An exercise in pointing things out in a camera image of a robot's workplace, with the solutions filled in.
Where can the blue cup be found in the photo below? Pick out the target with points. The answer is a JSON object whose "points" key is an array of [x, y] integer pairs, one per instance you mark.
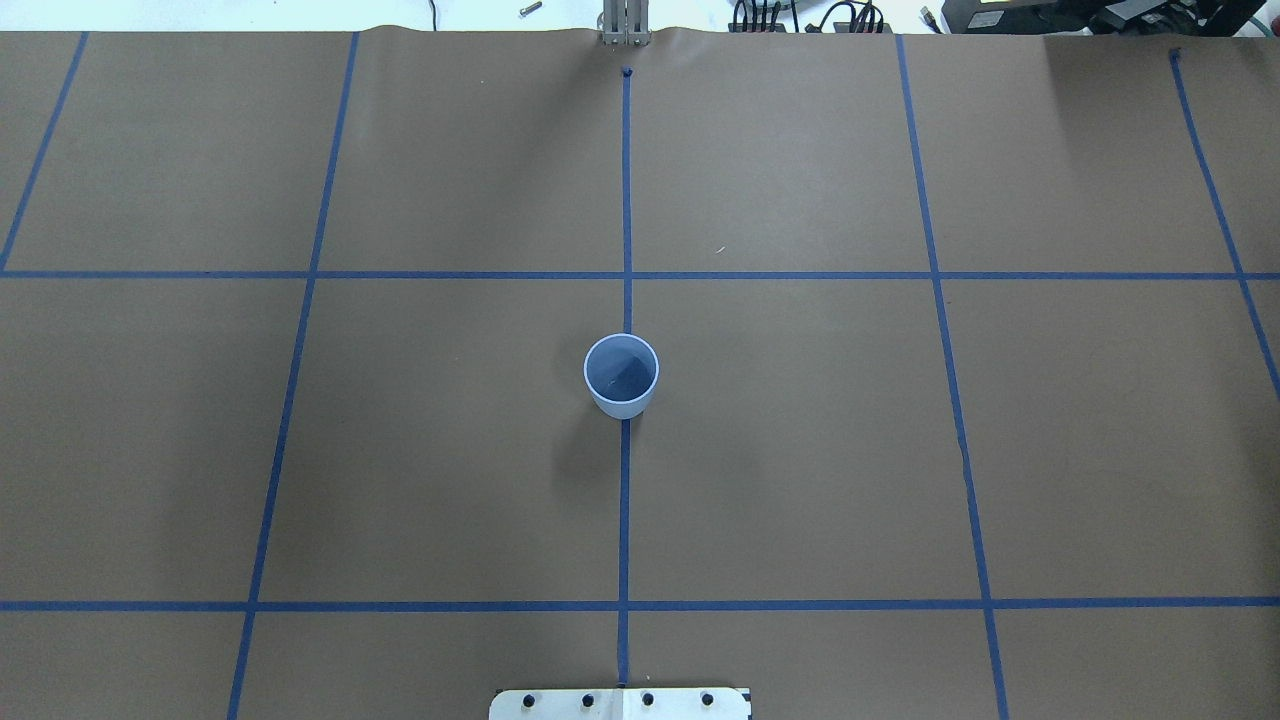
{"points": [[622, 372]]}

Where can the aluminium frame post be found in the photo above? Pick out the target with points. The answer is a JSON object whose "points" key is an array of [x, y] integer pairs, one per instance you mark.
{"points": [[625, 23]]}

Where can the white post base plate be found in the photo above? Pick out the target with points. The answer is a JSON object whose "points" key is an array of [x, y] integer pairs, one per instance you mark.
{"points": [[623, 703]]}

